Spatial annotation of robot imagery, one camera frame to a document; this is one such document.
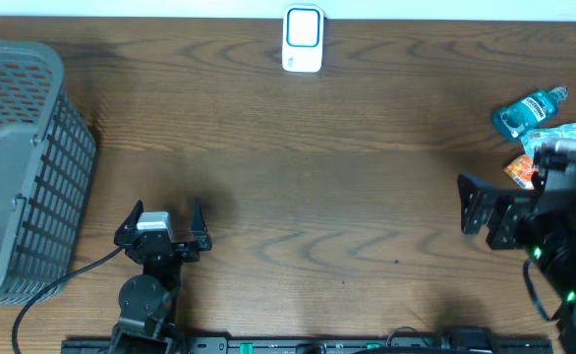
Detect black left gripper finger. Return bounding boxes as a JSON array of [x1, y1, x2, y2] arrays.
[[191, 199, 212, 251], [118, 200, 144, 231]]

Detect orange tissue pack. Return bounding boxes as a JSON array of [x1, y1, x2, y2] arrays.
[[503, 154, 536, 190]]

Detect pale green wipes pack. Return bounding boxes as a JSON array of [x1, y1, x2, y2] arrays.
[[521, 122, 576, 158]]

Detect teal plastic bottle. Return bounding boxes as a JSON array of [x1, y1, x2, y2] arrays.
[[491, 87, 568, 142]]

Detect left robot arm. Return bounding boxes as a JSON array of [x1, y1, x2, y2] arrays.
[[107, 200, 212, 354]]

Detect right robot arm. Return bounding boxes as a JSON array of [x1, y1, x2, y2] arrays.
[[457, 174, 576, 353]]

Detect white barcode scanner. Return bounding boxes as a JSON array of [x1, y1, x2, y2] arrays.
[[281, 5, 324, 73]]

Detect grey plastic mesh basket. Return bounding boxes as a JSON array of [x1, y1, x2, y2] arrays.
[[0, 39, 97, 306]]

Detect black right camera cable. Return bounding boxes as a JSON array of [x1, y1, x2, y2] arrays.
[[521, 258, 562, 324]]

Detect black camera cable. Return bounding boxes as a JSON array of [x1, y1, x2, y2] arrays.
[[521, 258, 562, 324], [11, 245, 127, 354]]

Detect black left camera cable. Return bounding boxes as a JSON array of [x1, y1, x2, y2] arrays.
[[11, 245, 127, 354]]

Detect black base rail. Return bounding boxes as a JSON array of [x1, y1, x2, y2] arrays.
[[60, 332, 553, 354]]

